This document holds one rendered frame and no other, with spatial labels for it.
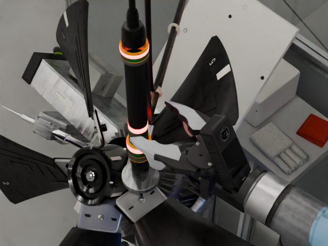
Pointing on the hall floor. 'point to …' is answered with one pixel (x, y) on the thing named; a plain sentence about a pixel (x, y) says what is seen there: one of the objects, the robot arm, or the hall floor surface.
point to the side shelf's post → (247, 220)
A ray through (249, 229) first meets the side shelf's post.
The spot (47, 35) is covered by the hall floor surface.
